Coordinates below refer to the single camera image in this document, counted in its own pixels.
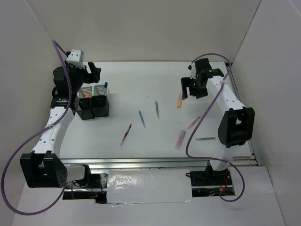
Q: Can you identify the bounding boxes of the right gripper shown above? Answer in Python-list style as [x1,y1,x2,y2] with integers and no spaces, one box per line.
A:
[181,76,208,100]

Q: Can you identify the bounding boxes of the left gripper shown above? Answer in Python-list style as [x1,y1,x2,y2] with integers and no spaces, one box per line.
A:
[64,59,101,94]

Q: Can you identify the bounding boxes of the blue whiteboard marker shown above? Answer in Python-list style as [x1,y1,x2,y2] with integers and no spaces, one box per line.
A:
[102,82,108,96]

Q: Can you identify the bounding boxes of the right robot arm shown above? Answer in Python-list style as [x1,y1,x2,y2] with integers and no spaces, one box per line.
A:
[181,58,255,185]

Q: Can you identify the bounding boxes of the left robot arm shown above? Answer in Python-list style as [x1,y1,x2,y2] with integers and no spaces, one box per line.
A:
[20,62,101,188]

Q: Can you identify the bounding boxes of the white container back right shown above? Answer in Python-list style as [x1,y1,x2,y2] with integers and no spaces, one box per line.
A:
[93,84,110,98]

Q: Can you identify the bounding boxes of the white container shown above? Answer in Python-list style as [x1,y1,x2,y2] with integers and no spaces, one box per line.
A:
[93,84,110,98]
[78,86,93,98]

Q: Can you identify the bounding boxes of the white container back left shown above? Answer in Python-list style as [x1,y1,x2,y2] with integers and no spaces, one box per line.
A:
[78,86,93,98]

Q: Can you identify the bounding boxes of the black container front right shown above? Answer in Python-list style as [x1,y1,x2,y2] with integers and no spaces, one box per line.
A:
[91,95,110,118]

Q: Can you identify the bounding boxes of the black container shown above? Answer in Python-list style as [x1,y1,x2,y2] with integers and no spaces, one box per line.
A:
[76,97,95,121]
[91,95,110,118]

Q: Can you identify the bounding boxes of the pink orange pen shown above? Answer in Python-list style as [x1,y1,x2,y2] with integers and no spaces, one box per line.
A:
[187,116,201,129]

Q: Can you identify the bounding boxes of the grey green pen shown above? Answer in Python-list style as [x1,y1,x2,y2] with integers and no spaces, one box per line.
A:
[155,101,160,119]

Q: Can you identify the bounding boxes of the black container front left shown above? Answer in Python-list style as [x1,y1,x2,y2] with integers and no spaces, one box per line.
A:
[76,97,95,121]

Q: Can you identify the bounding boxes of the purple pink highlighter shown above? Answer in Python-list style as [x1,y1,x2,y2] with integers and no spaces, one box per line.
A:
[175,130,186,150]

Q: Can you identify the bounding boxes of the light blue pen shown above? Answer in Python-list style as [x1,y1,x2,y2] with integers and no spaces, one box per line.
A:
[138,110,146,128]

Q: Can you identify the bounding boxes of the dark purple pen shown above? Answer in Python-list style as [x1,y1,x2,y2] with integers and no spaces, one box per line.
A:
[195,137,216,141]

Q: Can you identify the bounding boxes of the red pen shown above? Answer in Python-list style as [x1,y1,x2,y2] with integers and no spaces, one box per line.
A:
[120,124,132,146]

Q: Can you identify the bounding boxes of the white cover sheet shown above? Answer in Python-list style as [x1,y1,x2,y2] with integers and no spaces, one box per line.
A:
[106,169,193,204]

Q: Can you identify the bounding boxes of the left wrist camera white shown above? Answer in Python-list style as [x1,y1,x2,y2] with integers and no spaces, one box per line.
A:
[66,49,85,69]

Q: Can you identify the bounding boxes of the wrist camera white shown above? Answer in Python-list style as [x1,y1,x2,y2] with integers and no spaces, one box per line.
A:
[66,49,85,69]
[188,64,197,79]

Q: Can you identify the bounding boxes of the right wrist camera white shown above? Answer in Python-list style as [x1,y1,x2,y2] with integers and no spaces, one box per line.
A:
[188,64,197,79]

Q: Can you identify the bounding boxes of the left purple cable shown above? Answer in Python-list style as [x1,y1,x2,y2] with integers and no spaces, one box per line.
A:
[0,40,78,215]

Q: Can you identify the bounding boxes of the purple cable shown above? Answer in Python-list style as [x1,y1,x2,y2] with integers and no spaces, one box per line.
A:
[185,53,246,202]
[0,40,78,215]

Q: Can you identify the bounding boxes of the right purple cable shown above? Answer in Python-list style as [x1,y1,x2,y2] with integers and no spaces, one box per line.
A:
[185,53,246,202]

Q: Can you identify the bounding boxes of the aluminium rail frame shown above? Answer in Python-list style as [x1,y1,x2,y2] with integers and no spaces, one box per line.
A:
[58,61,263,171]

